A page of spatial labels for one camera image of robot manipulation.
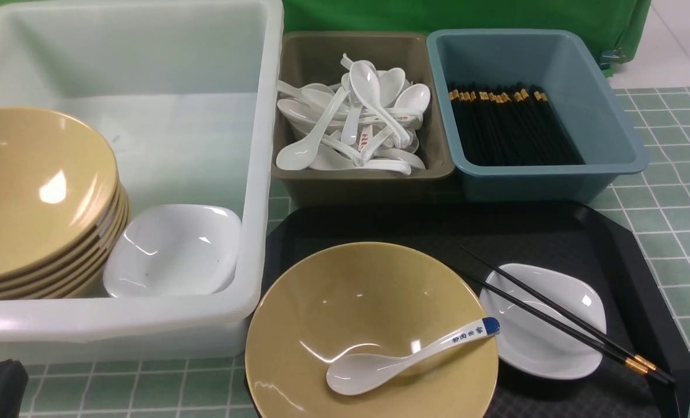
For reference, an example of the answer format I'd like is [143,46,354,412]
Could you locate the black chopstick gold tip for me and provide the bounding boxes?
[456,264,674,385]
[459,244,667,376]

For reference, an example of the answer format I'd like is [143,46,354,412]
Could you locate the tan noodle bowl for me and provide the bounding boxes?
[245,242,499,417]

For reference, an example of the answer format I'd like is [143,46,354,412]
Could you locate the white ceramic soup spoon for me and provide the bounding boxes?
[326,317,501,396]

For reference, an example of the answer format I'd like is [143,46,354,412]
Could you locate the green backdrop cloth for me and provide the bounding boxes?
[282,1,651,81]

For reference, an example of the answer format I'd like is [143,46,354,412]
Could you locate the black plastic serving tray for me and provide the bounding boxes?
[262,202,690,417]

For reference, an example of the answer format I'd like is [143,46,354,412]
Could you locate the bundle of black chopsticks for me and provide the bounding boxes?
[448,82,585,167]

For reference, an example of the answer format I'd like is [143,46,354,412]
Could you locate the blue plastic chopstick bin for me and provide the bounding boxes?
[426,28,649,202]

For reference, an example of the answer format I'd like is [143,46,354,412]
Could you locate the large white plastic tub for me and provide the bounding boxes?
[0,1,284,365]

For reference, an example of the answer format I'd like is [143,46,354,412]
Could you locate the white sauce dish in tub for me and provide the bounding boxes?
[103,204,242,297]

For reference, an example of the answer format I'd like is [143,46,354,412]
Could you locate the pile of white spoons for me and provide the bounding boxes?
[274,55,432,176]

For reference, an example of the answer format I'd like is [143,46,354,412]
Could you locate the white square sauce dish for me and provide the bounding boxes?
[479,264,607,380]

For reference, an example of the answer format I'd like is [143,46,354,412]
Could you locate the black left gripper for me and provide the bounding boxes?
[0,359,29,417]

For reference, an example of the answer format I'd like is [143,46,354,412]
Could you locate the stack of tan bowls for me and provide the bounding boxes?
[0,107,132,301]

